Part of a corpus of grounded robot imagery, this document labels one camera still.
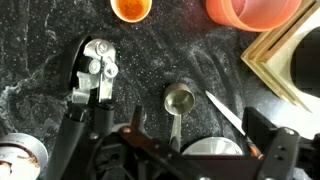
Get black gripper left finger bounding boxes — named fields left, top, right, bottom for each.
left=46, top=105, right=201, bottom=180

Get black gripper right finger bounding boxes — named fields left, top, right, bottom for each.
left=242, top=107, right=320, bottom=180

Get steel measuring cup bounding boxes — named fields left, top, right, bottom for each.
left=164, top=83, right=195, bottom=152

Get small orange cup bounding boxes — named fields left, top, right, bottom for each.
left=110, top=0, right=153, bottom=23

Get large orange cup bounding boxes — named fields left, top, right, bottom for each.
left=205, top=0, right=302, bottom=32

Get round steel lid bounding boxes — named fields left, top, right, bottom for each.
left=183, top=137, right=243, bottom=155

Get brown white canister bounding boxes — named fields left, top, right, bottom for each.
left=0, top=133, right=48, bottom=180

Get orange handled scissors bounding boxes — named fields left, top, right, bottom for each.
left=205, top=91, right=264, bottom=159

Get black handled can opener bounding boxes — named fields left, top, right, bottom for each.
left=45, top=35, right=118, bottom=180

